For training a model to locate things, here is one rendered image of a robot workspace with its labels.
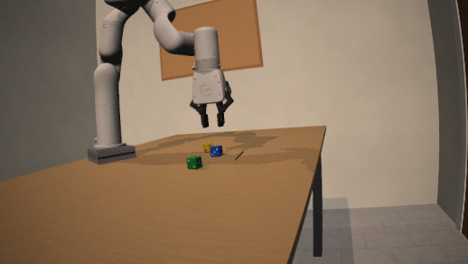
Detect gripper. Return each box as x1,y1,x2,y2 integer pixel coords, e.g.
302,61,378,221
190,68,234,128

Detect blue die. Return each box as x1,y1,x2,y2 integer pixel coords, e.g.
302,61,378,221
210,146,223,156

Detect green die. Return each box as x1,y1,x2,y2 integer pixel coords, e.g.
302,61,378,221
186,156,202,169

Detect yellow die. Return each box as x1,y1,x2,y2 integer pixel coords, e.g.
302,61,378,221
203,142,212,153

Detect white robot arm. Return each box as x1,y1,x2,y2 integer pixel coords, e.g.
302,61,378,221
94,0,220,148

